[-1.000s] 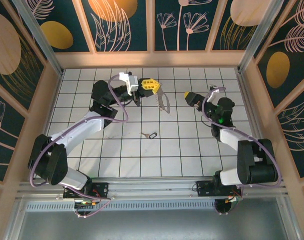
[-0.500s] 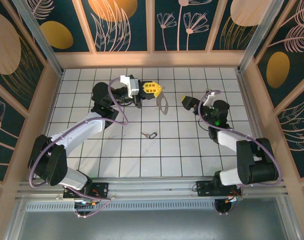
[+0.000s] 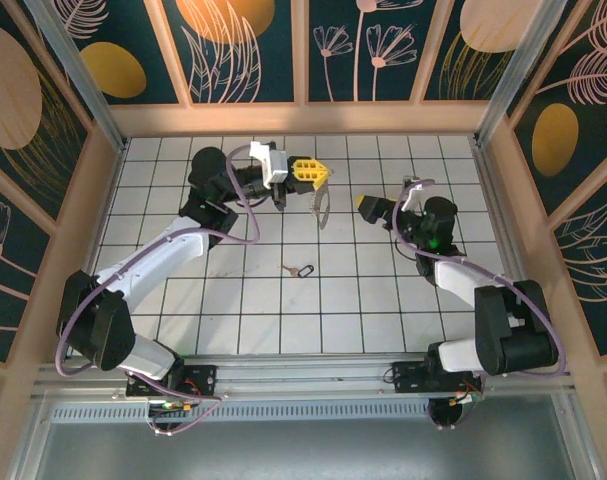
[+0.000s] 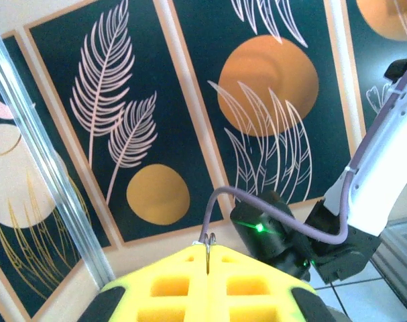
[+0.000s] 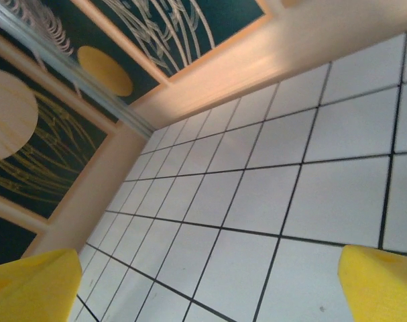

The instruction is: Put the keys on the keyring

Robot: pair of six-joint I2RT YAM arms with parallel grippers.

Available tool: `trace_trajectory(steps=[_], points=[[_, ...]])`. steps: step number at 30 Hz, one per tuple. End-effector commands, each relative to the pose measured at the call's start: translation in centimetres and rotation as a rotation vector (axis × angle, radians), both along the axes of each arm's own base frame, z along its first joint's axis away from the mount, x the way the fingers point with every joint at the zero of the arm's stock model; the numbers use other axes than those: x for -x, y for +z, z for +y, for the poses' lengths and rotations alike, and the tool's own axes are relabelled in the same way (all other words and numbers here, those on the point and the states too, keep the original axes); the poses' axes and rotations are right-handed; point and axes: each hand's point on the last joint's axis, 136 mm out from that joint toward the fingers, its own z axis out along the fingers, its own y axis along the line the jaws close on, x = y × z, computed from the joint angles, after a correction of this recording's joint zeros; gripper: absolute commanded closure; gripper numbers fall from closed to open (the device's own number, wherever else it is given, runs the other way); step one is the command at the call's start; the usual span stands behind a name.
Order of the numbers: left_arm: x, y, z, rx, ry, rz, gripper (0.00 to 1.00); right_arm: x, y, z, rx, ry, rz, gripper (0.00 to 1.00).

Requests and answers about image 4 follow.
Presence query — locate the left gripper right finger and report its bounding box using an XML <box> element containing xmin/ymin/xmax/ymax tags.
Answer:
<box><xmin>207</xmin><ymin>245</ymin><xmax>337</xmax><ymax>322</ymax></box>

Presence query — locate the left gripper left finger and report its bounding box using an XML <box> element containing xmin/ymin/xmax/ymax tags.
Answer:
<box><xmin>78</xmin><ymin>244</ymin><xmax>210</xmax><ymax>322</ymax></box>

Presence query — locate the feather and yellow oval panel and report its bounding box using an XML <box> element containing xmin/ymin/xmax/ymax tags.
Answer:
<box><xmin>23</xmin><ymin>0</ymin><xmax>226</xmax><ymax>248</ymax></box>

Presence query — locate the orange sun leaves panel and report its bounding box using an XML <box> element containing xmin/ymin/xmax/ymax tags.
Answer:
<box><xmin>168</xmin><ymin>0</ymin><xmax>367</xmax><ymax>206</ymax></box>

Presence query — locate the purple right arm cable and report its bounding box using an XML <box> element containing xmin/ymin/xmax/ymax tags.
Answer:
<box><xmin>198</xmin><ymin>58</ymin><xmax>407</xmax><ymax>246</ymax></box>

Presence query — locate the aluminium side rail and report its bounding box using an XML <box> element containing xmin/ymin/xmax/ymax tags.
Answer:
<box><xmin>372</xmin><ymin>216</ymin><xmax>407</xmax><ymax>305</ymax></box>

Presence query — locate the aluminium corner post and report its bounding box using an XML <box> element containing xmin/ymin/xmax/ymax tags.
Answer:
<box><xmin>0</xmin><ymin>13</ymin><xmax>116</xmax><ymax>290</ymax></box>

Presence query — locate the crescent moon wall panel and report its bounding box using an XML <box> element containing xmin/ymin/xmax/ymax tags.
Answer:
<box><xmin>0</xmin><ymin>32</ymin><xmax>115</xmax><ymax>322</ymax></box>

